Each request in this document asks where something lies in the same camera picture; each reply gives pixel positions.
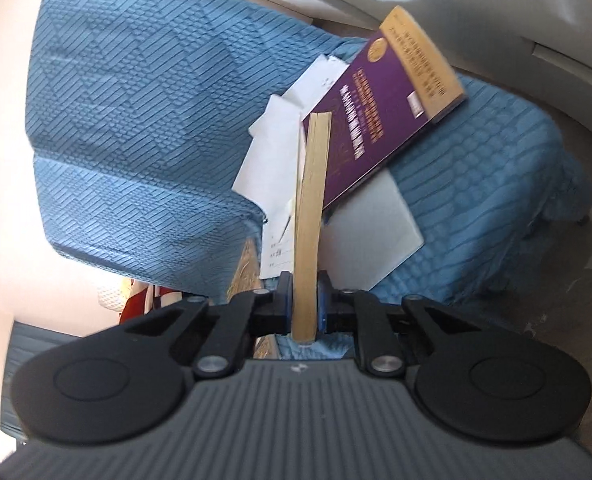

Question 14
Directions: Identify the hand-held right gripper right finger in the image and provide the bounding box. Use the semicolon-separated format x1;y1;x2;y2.
317;270;482;377

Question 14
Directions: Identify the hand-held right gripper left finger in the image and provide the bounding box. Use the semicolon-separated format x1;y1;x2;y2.
126;271;294;381

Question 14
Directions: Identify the tan illustrated book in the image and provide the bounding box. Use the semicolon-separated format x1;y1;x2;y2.
225;237;277;311

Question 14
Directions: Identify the orange and white book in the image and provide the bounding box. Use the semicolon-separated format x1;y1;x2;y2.
291;111;333;345

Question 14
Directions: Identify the purple book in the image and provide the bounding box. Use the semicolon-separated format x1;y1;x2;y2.
300;6;468;211

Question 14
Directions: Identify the red black striped blanket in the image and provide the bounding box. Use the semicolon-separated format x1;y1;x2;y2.
120;280;181;323

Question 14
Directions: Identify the white quilted pad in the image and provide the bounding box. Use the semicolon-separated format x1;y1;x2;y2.
97;284;126;313

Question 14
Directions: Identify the blue textured sofa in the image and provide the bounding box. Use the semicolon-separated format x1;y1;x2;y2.
26;0;592;361

